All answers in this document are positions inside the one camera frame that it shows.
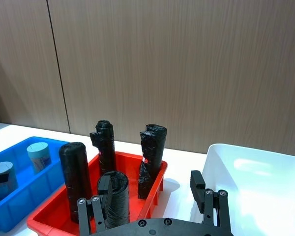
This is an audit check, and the blue bag roll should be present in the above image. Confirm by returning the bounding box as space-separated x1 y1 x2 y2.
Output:
27 141 52 175
0 161 18 203

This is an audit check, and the red plastic bin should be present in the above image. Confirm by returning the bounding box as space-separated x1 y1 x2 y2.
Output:
27 151 168 236

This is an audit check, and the wide crinkled black bag roll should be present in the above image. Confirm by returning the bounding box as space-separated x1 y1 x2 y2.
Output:
137 124 168 200

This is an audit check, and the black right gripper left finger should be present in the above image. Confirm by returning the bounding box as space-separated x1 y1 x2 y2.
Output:
76 175 113 236

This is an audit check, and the tall smooth black bag roll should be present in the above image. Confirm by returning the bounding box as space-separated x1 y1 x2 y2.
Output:
59 142 93 224

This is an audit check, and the white plastic bin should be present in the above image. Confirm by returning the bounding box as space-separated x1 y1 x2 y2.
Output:
190 144 295 236

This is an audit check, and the blue plastic bin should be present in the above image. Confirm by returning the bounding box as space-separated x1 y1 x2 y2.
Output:
0 136 70 233

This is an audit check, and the short black bag roll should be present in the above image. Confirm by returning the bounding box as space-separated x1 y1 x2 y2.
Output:
97 171 130 230

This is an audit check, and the thin crinkled black bag roll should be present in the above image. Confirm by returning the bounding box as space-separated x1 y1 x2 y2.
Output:
89 119 117 177

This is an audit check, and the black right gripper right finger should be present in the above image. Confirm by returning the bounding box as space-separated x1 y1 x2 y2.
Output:
190 170 231 230

